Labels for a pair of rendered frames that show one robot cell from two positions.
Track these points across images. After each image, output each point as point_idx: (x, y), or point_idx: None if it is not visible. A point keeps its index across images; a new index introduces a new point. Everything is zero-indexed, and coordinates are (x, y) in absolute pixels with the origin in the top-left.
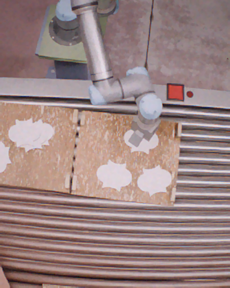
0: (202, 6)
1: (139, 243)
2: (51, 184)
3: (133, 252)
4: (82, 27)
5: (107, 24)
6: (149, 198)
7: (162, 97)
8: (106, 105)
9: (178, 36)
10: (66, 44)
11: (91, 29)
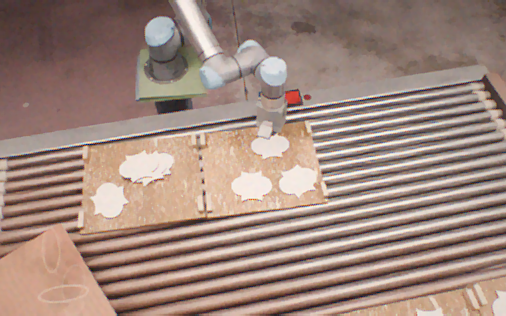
0: (292, 69)
1: (304, 255)
2: (182, 212)
3: (300, 267)
4: (176, 3)
5: (206, 106)
6: (298, 200)
7: None
8: (224, 125)
9: None
10: (166, 82)
11: (186, 2)
